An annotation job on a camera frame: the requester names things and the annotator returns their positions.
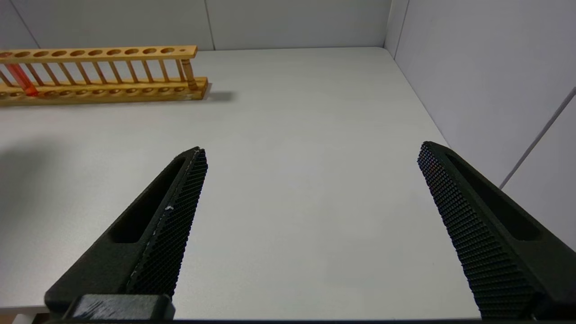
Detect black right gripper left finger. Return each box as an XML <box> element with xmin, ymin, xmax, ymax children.
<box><xmin>44</xmin><ymin>146</ymin><xmax>208</xmax><ymax>315</ymax></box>

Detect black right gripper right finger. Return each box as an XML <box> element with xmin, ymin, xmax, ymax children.
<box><xmin>417</xmin><ymin>141</ymin><xmax>576</xmax><ymax>321</ymax></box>

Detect test tube with red pigment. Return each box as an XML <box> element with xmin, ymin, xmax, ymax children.
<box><xmin>5</xmin><ymin>63</ymin><xmax>39</xmax><ymax>97</ymax></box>

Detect wooden test tube rack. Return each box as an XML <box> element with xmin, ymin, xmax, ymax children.
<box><xmin>0</xmin><ymin>45</ymin><xmax>209</xmax><ymax>107</ymax></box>

